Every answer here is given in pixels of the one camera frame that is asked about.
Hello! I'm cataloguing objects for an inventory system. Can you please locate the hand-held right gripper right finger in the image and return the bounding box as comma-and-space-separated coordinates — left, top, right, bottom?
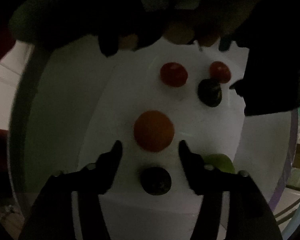
178, 140, 283, 240

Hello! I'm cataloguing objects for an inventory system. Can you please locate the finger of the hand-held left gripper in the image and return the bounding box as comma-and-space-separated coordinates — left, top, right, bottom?
229, 79, 248, 98

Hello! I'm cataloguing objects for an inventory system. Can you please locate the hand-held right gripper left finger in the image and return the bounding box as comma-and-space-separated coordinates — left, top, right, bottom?
19, 140, 123, 240

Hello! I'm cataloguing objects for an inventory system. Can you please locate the red tomato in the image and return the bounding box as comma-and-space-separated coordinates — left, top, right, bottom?
160, 62, 188, 88
209, 61, 232, 84

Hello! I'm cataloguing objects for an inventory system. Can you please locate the dark brown water chestnut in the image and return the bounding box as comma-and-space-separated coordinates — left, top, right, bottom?
140, 167, 172, 196
197, 78, 222, 108

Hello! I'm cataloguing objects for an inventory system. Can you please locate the small green tomato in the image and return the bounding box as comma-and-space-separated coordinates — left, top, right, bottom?
202, 154, 237, 175

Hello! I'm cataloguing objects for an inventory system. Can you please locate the large orange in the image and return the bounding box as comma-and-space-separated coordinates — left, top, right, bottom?
134, 110, 175, 152

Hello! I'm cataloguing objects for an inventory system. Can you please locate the white round tray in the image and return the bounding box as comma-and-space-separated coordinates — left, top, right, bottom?
7, 34, 299, 240

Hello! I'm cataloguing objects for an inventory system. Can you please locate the person's left hand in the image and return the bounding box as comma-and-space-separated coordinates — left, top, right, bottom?
162, 21, 222, 47

